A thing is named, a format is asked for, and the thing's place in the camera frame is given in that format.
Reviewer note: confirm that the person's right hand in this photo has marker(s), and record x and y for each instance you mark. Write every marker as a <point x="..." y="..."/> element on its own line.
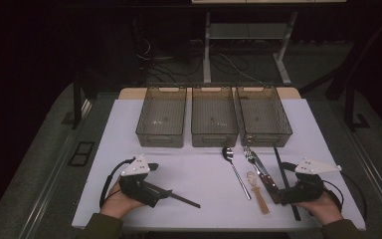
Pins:
<point x="325" y="209"/>

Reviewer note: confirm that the person's left hand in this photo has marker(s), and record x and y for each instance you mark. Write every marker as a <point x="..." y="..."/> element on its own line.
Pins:
<point x="116" y="204"/>

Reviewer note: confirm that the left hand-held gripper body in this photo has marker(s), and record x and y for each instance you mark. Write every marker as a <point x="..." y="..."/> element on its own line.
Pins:
<point x="139" y="189"/>

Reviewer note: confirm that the white desk with metal legs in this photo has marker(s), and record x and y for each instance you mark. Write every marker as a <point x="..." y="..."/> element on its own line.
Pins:
<point x="207" y="49"/>

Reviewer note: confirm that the transparent grey plastic bin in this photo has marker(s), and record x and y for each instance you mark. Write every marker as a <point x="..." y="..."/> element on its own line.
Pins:
<point x="162" y="113"/>
<point x="262" y="113"/>
<point x="214" y="113"/>

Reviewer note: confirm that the black metal stand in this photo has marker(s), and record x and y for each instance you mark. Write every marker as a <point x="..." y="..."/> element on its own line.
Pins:
<point x="349" y="106"/>
<point x="77" y="106"/>

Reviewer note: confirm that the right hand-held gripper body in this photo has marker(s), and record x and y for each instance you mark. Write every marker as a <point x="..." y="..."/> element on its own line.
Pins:
<point x="308" y="187"/>

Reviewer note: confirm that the white table board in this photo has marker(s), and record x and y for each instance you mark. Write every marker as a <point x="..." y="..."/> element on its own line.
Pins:
<point x="195" y="179"/>

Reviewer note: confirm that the metal spoon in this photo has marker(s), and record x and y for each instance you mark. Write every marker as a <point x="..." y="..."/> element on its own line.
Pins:
<point x="227" y="153"/>

